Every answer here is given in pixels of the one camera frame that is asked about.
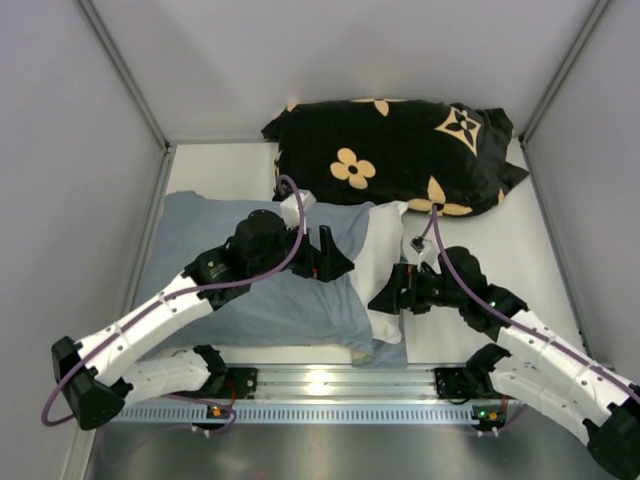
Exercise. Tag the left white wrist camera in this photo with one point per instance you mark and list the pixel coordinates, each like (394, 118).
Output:
(290, 207)

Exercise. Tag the aluminium frame post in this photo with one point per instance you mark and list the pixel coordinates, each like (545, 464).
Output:
(105, 40)
(589, 25)

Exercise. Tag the blue grey pillowcase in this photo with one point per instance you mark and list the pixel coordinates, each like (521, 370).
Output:
(283, 310)

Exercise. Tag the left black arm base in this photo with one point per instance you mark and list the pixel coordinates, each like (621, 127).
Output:
(240, 383)

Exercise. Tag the black floral plush pillow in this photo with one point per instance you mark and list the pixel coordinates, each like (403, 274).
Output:
(448, 157)

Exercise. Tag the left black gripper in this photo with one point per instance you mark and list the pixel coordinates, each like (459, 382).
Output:
(310, 254)

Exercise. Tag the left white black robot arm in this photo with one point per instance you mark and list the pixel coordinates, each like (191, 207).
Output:
(103, 373)

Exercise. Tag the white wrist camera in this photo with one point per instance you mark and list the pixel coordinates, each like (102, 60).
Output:
(425, 250)
(290, 207)

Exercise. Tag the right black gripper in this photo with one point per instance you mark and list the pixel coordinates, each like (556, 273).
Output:
(405, 290)

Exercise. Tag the slotted grey cable duct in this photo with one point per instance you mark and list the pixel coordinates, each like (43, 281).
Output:
(348, 414)

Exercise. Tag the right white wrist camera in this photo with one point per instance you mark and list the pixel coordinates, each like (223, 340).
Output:
(425, 250)

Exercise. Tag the left aluminium frame post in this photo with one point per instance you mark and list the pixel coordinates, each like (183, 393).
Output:
(105, 40)

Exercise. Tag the aluminium front rail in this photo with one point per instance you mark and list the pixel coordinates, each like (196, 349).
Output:
(285, 383)

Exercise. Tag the white pillow insert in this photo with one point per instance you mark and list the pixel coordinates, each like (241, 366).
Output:
(373, 265)

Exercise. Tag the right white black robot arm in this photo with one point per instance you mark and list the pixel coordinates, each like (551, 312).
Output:
(525, 359)

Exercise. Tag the right aluminium frame post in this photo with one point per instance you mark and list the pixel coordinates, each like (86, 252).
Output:
(589, 25)

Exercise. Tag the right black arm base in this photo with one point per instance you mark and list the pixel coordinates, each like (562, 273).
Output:
(456, 385)

